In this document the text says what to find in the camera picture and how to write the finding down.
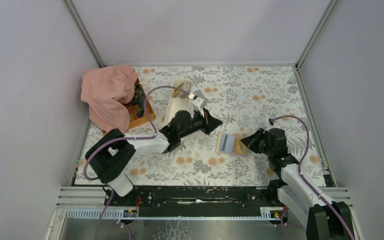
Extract long white plastic tray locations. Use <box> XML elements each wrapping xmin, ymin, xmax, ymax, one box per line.
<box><xmin>163</xmin><ymin>78</ymin><xmax>193</xmax><ymax>126</ymax></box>

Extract floral patterned table mat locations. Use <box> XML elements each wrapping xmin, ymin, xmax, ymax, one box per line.
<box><xmin>124</xmin><ymin>66</ymin><xmax>326</xmax><ymax>187</ymax></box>

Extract slotted aluminium cable duct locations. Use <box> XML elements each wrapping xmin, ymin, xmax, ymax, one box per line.
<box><xmin>64</xmin><ymin>207</ymin><xmax>287</xmax><ymax>221</ymax></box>

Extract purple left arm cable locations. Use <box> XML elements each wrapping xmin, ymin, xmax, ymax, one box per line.
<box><xmin>83</xmin><ymin>85</ymin><xmax>193</xmax><ymax>240</ymax></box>

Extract pink crumpled cloth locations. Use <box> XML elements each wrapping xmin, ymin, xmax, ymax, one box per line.
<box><xmin>80</xmin><ymin>65</ymin><xmax>139</xmax><ymax>132</ymax></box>

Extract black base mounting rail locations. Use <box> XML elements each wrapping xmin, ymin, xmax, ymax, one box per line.
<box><xmin>104</xmin><ymin>186</ymin><xmax>285</xmax><ymax>211</ymax></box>

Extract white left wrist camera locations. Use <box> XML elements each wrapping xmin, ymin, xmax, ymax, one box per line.
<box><xmin>188</xmin><ymin>93</ymin><xmax>209</xmax><ymax>117</ymax></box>

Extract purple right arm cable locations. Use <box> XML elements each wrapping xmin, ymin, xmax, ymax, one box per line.
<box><xmin>269</xmin><ymin>114</ymin><xmax>357</xmax><ymax>240</ymax></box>

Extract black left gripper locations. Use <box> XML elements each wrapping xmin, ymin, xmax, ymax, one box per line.
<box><xmin>178</xmin><ymin>107</ymin><xmax>222</xmax><ymax>140</ymax></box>

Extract dark green items in organizer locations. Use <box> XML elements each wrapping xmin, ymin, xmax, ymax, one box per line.
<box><xmin>131</xmin><ymin>84</ymin><xmax>146</xmax><ymax>119</ymax></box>

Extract orange wooden organizer tray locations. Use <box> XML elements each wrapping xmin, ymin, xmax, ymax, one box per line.
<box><xmin>101</xmin><ymin>78</ymin><xmax>157</xmax><ymax>139</ymax></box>

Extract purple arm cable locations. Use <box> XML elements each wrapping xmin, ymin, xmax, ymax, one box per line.
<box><xmin>269</xmin><ymin>114</ymin><xmax>357</xmax><ymax>240</ymax></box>
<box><xmin>83</xmin><ymin>85</ymin><xmax>193</xmax><ymax>240</ymax></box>

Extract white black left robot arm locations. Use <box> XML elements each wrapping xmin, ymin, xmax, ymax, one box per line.
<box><xmin>83</xmin><ymin>109</ymin><xmax>223</xmax><ymax>206</ymax></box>

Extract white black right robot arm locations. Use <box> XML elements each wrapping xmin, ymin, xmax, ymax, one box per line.
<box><xmin>241</xmin><ymin>128</ymin><xmax>356</xmax><ymax>240</ymax></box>

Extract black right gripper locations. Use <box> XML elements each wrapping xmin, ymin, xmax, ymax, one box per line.
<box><xmin>240</xmin><ymin>128</ymin><xmax>274</xmax><ymax>157</ymax></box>

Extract white card with grey stripe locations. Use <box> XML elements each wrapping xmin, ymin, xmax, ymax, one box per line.
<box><xmin>218</xmin><ymin>133</ymin><xmax>236</xmax><ymax>154</ymax></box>

